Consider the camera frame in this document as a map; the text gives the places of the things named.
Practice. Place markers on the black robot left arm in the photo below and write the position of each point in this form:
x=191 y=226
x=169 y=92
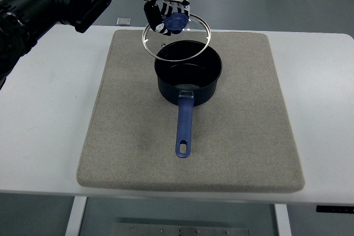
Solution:
x=24 y=22

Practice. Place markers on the white table leg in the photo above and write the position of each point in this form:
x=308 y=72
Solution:
x=282 y=219
x=76 y=216

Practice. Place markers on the white right table leg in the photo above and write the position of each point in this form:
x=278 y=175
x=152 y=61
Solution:
x=282 y=219

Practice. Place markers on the dark blue saucepan blue handle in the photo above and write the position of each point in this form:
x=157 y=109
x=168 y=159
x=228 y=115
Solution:
x=188 y=84

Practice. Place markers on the grey metal base plate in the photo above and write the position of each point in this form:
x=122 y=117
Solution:
x=160 y=229

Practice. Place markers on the white left table leg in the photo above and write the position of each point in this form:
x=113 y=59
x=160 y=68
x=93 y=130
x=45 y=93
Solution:
x=76 y=216

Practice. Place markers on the glass pot lid blue knob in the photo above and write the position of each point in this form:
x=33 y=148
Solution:
x=189 y=37

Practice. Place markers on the small metal floor plate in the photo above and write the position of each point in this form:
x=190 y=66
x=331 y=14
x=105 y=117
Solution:
x=123 y=21

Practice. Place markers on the black table control panel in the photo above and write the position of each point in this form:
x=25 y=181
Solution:
x=335 y=209

